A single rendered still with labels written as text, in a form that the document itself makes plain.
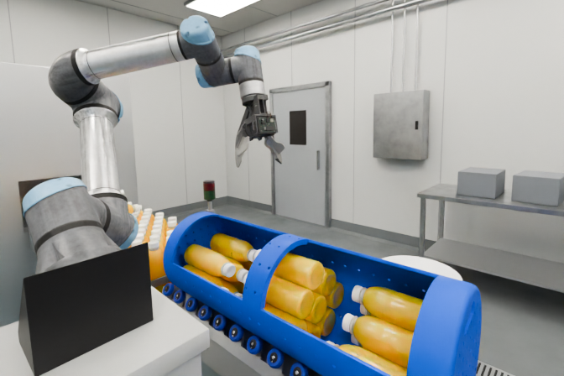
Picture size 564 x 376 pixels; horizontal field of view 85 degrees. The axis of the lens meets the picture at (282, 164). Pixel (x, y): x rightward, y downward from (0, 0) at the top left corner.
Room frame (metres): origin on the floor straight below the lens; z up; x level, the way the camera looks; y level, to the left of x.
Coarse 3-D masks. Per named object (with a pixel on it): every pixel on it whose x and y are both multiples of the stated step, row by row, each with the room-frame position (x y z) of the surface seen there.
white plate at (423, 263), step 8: (392, 256) 1.14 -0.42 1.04; (400, 256) 1.14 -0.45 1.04; (408, 256) 1.14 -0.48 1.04; (408, 264) 1.07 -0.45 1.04; (416, 264) 1.07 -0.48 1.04; (424, 264) 1.06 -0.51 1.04; (432, 264) 1.06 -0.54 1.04; (440, 264) 1.06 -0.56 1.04; (432, 272) 1.01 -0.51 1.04; (440, 272) 1.00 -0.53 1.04; (448, 272) 1.00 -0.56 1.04; (456, 272) 1.00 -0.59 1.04
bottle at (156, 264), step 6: (150, 252) 1.13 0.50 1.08; (156, 252) 1.13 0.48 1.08; (162, 252) 1.16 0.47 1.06; (150, 258) 1.12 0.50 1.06; (156, 258) 1.12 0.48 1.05; (162, 258) 1.14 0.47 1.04; (150, 264) 1.11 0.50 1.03; (156, 264) 1.12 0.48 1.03; (162, 264) 1.14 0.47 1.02; (150, 270) 1.11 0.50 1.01; (156, 270) 1.12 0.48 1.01; (162, 270) 1.13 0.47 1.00; (150, 276) 1.11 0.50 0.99; (156, 276) 1.12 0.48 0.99; (156, 288) 1.12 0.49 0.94; (162, 288) 1.13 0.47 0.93
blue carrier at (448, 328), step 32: (192, 224) 1.02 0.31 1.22; (224, 224) 1.18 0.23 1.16; (320, 256) 0.89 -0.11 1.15; (352, 256) 0.78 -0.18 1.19; (192, 288) 0.89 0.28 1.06; (256, 288) 0.71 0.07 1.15; (352, 288) 0.83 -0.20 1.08; (416, 288) 0.71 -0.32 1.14; (448, 288) 0.54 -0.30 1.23; (256, 320) 0.70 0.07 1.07; (448, 320) 0.48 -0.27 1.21; (480, 320) 0.62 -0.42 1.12; (288, 352) 0.66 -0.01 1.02; (320, 352) 0.58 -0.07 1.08; (416, 352) 0.47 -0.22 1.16; (448, 352) 0.45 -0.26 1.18
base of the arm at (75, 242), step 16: (64, 224) 0.56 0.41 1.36; (80, 224) 0.58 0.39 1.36; (96, 224) 0.60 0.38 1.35; (48, 240) 0.54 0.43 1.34; (64, 240) 0.54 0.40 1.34; (80, 240) 0.54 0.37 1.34; (96, 240) 0.56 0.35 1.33; (48, 256) 0.52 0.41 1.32; (64, 256) 0.51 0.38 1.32; (80, 256) 0.52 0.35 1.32; (96, 256) 0.53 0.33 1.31
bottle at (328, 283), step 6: (324, 270) 0.79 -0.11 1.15; (330, 270) 0.79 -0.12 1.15; (324, 276) 0.77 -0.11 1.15; (330, 276) 0.79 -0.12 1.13; (324, 282) 0.77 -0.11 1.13; (330, 282) 0.79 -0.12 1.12; (318, 288) 0.77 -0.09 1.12; (324, 288) 0.77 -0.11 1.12; (330, 288) 0.79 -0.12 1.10; (324, 294) 0.77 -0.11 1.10; (330, 294) 0.79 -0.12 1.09
